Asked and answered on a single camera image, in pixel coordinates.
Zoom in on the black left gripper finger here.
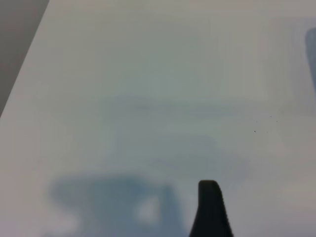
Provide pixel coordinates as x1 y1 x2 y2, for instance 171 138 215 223
188 180 234 237

